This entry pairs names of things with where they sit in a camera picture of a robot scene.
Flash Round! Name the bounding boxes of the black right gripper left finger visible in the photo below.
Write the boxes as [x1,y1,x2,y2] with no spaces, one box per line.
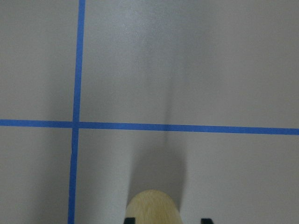
[124,217,135,224]

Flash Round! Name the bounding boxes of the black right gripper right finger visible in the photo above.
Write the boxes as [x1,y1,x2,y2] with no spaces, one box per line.
[201,218,213,224]

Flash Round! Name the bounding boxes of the pink wooden chopstick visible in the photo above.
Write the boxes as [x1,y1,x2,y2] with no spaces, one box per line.
[124,189,183,224]

